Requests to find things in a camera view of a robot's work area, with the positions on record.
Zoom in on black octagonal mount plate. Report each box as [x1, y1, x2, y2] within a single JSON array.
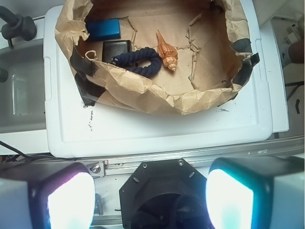
[[119, 158, 213, 229]]

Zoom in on clear plastic container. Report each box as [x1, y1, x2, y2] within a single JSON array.
[[0, 39, 46, 134]]

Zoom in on navy blue twisted rope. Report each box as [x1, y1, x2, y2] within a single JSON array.
[[111, 47, 162, 78]]

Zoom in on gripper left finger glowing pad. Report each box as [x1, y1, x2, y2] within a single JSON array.
[[0, 161, 95, 229]]

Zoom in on orange striped spiral shell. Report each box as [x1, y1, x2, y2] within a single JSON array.
[[156, 30, 178, 72]]

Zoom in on blue rectangular block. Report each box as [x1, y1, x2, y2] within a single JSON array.
[[86, 19, 121, 42]]

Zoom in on crumpled brown paper liner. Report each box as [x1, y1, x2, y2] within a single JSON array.
[[55, 0, 260, 115]]

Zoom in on black knob on stand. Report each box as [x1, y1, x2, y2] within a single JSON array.
[[0, 6, 37, 49]]

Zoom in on black leather wallet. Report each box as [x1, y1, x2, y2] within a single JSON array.
[[102, 40, 132, 63]]

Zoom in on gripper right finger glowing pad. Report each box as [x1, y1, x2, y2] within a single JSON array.
[[205, 156, 305, 229]]

